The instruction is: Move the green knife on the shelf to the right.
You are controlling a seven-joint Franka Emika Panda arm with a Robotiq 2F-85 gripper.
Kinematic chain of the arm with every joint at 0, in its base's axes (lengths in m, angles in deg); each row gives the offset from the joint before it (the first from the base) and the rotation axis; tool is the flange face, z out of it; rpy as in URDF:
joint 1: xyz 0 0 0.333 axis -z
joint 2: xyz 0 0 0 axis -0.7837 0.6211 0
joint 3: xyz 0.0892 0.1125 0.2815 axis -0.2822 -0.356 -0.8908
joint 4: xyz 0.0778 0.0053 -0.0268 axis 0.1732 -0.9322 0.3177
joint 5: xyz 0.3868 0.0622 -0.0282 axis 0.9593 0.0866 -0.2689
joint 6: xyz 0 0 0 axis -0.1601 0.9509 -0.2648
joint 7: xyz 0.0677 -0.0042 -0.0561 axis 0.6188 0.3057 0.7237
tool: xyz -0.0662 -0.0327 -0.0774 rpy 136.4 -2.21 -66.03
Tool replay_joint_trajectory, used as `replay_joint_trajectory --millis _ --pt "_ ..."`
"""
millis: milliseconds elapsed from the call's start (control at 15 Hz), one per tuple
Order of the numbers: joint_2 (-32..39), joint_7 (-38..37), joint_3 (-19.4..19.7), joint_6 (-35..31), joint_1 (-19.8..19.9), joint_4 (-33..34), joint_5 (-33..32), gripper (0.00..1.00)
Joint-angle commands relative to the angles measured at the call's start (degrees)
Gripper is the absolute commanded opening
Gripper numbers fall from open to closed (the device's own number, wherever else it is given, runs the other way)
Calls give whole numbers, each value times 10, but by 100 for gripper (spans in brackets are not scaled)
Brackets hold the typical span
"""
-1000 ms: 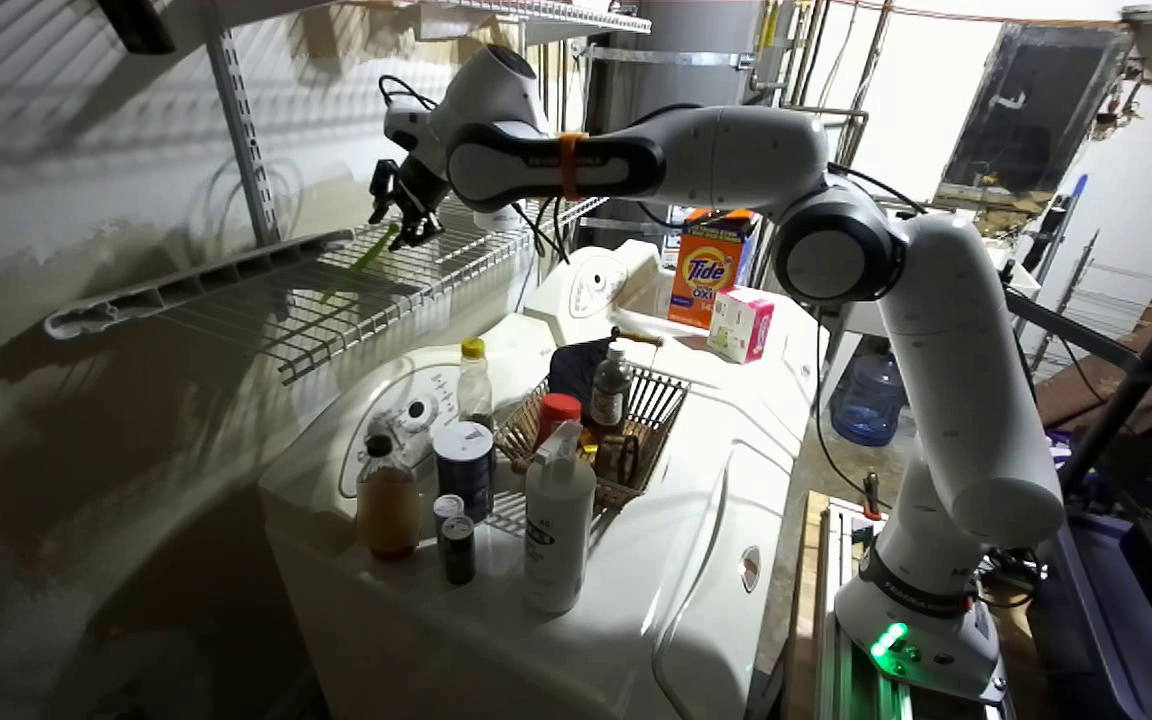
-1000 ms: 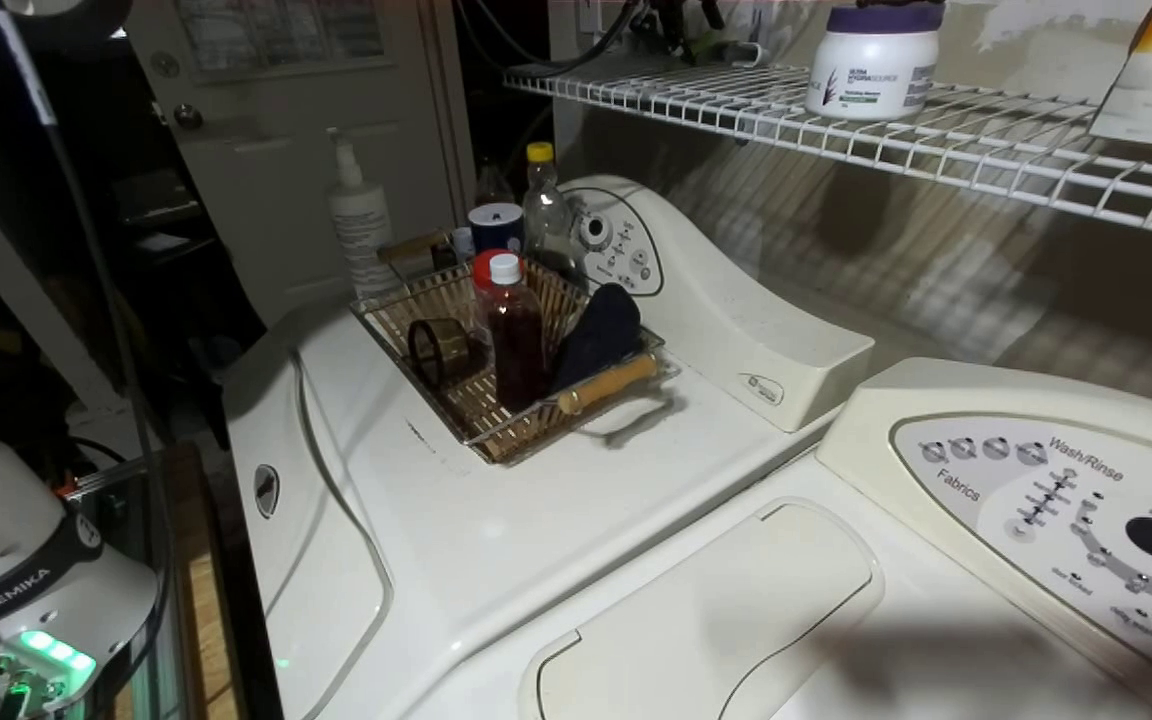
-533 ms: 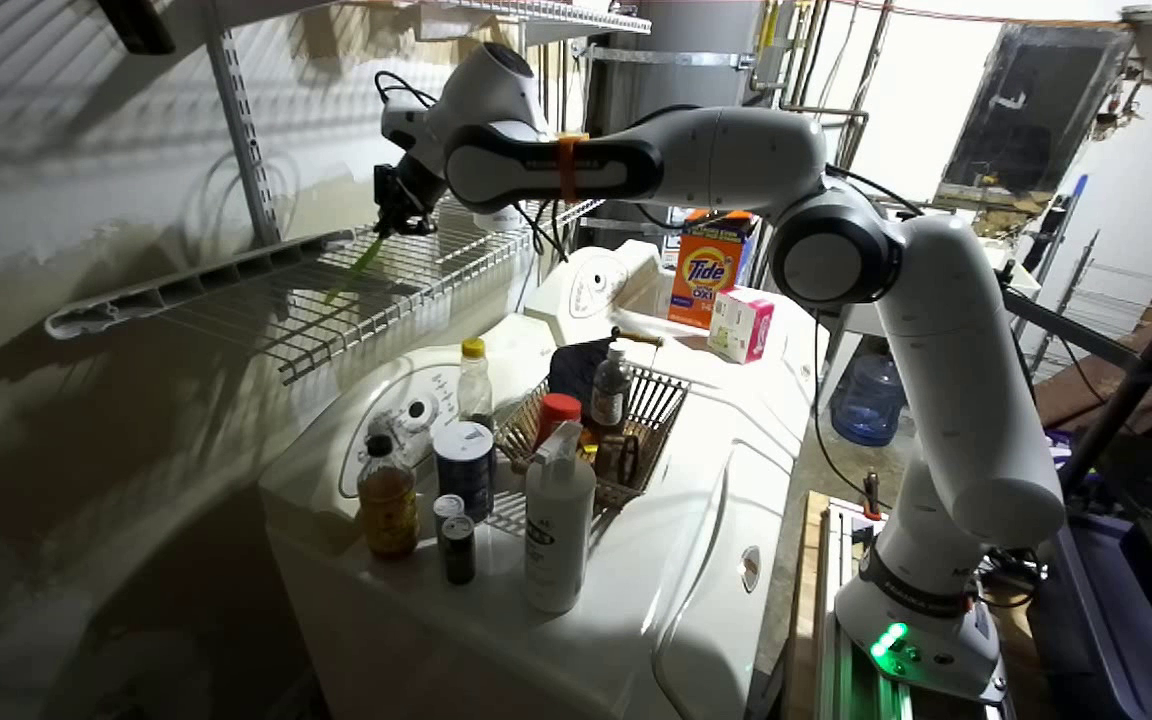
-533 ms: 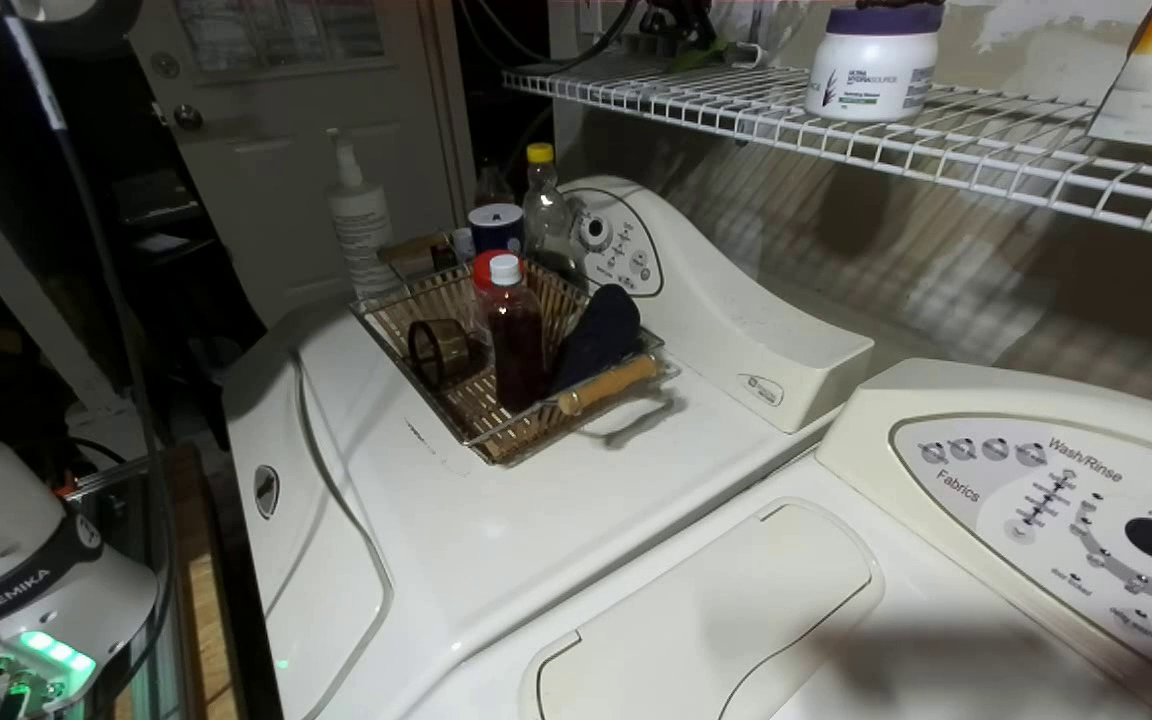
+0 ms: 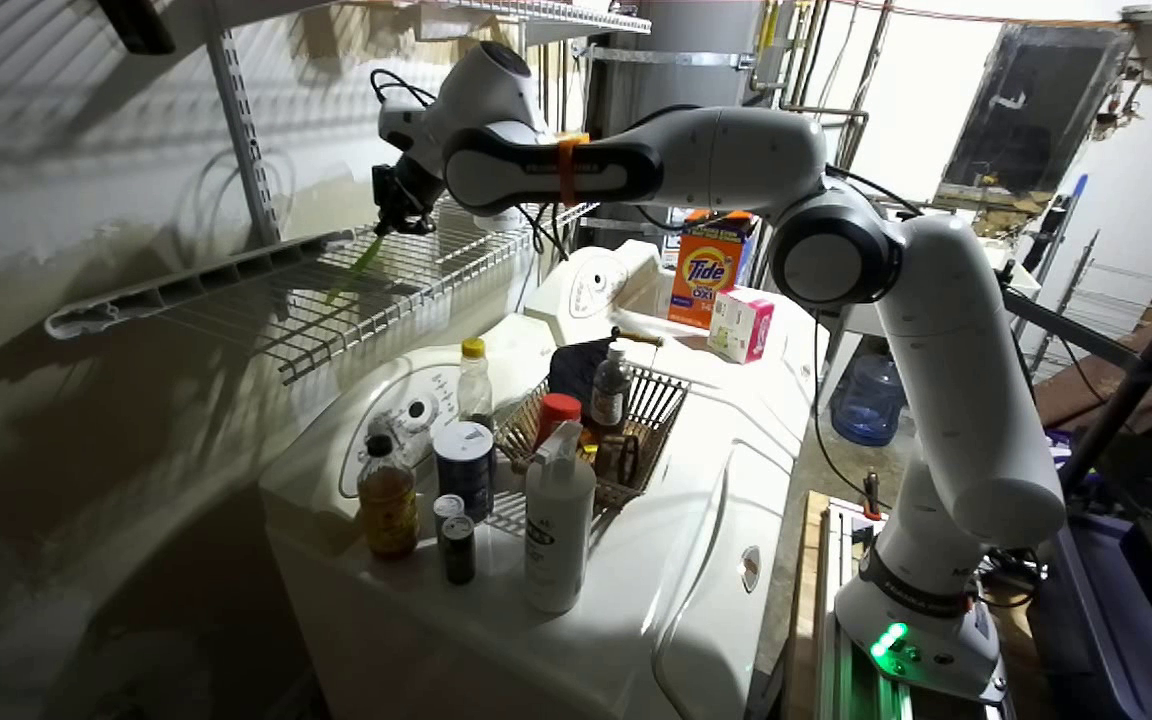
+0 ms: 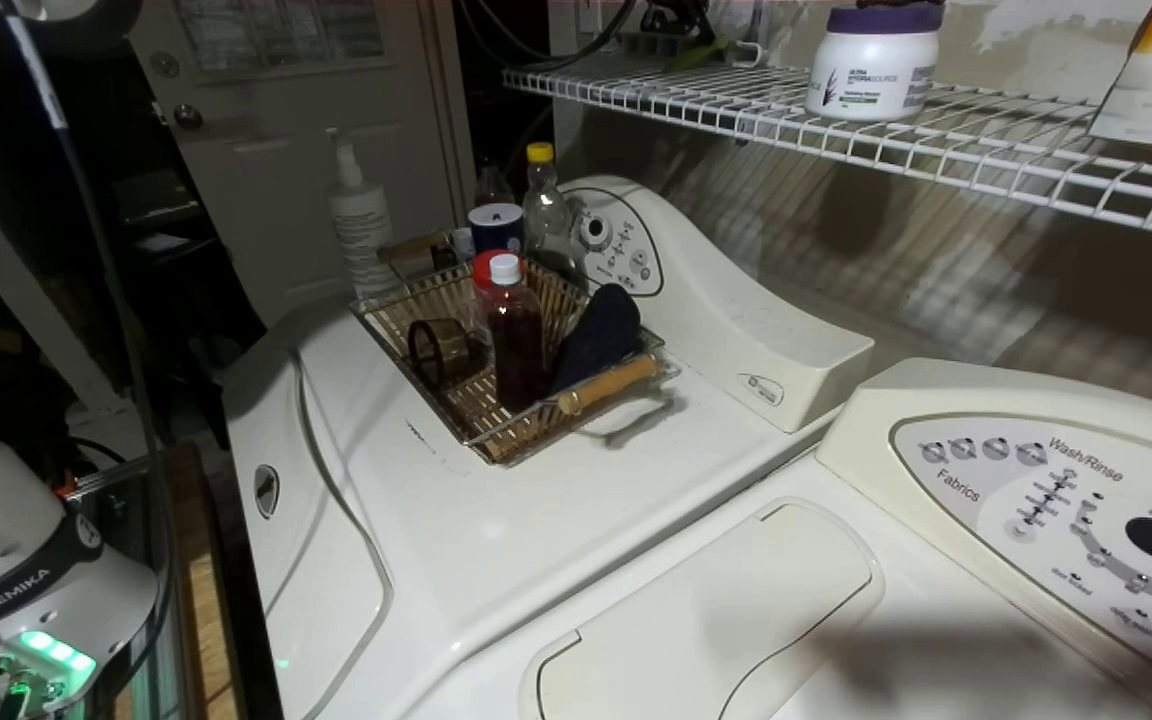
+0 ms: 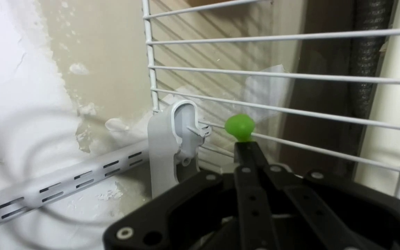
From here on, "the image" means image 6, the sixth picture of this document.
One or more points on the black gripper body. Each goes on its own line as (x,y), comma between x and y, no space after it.
(677,16)

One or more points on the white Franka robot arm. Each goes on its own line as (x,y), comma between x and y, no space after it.
(1,533)

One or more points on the clear plastic container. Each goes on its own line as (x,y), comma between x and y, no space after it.
(768,26)

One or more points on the white jar purple lid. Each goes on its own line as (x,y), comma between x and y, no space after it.
(873,62)

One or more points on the clear bottle yellow cap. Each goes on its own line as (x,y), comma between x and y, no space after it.
(545,215)

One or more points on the blue white round canister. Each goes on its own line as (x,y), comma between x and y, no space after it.
(496,227)

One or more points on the red lid jar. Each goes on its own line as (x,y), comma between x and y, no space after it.
(481,273)

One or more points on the dark blue cloth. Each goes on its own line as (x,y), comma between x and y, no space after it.
(597,333)

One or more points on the small dark spice jar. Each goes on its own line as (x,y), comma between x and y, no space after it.
(442,248)

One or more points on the red liquid bottle white cap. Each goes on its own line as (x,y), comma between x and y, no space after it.
(513,343)

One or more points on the white spray bottle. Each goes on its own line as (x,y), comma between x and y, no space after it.
(362,222)

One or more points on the grey panel door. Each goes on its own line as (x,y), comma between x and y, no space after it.
(271,135)

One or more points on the wicker basket tray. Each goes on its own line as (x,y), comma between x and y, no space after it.
(522,427)

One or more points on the white washing machine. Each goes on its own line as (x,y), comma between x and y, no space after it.
(471,533)

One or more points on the white dryer machine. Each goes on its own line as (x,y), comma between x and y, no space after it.
(1001,533)

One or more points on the wooden platform board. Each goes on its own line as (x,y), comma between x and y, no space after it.
(209,640)

